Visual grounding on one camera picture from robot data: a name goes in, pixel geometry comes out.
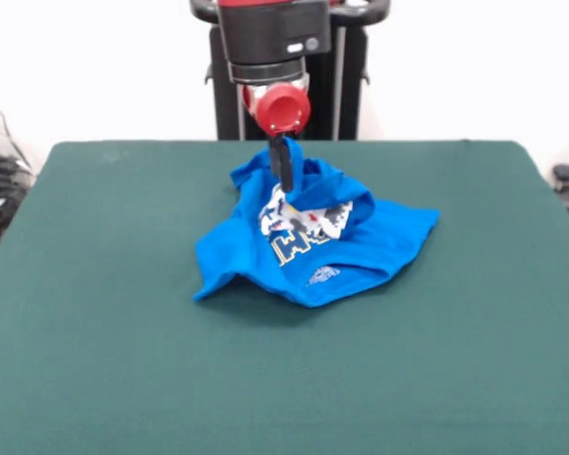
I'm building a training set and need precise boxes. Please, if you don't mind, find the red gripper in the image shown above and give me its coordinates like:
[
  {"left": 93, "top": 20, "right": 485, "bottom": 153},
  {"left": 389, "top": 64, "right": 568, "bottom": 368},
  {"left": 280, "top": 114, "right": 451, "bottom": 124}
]
[{"left": 242, "top": 83, "right": 312, "bottom": 193}]

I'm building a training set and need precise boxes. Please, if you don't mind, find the blue printed t-shirt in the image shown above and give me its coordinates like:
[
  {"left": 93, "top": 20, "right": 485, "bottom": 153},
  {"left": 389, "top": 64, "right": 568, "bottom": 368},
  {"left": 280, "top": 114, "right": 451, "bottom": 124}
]
[{"left": 192, "top": 136, "right": 442, "bottom": 310}]

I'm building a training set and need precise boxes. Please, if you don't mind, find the dark green table cloth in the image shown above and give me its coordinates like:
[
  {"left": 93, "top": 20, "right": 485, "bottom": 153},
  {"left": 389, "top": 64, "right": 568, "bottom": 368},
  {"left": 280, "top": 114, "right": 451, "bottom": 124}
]
[{"left": 0, "top": 139, "right": 569, "bottom": 455}]

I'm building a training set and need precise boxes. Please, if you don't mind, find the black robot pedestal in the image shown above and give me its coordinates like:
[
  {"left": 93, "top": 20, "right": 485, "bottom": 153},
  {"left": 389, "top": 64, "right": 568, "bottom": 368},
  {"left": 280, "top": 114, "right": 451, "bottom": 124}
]
[{"left": 189, "top": 0, "right": 393, "bottom": 141}]

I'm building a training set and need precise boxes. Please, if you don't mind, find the black cable bundle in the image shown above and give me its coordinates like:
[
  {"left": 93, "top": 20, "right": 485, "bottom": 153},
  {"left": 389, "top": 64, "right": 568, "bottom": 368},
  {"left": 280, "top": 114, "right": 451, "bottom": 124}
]
[{"left": 0, "top": 85, "right": 37, "bottom": 248}]

